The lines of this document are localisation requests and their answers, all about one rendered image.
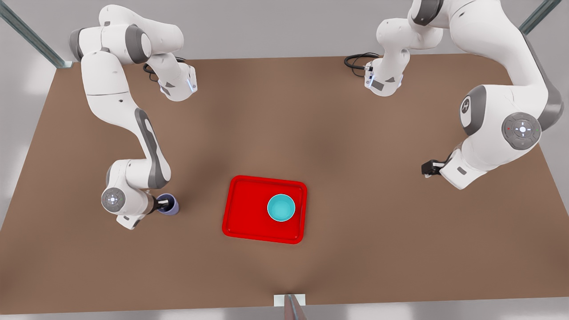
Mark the purple cup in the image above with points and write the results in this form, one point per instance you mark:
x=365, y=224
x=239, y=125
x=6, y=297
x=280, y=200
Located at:
x=171, y=205

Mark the teal bowl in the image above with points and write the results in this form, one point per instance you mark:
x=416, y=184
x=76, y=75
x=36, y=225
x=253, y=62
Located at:
x=281, y=207

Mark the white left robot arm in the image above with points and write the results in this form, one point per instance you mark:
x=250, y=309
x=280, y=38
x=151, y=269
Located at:
x=489, y=129

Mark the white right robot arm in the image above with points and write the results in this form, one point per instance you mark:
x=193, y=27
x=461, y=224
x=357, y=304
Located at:
x=106, y=84

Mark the red tray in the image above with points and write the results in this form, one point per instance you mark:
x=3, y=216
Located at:
x=249, y=209

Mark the silver frame post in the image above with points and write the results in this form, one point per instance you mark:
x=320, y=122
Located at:
x=538, y=15
x=291, y=306
x=26, y=33

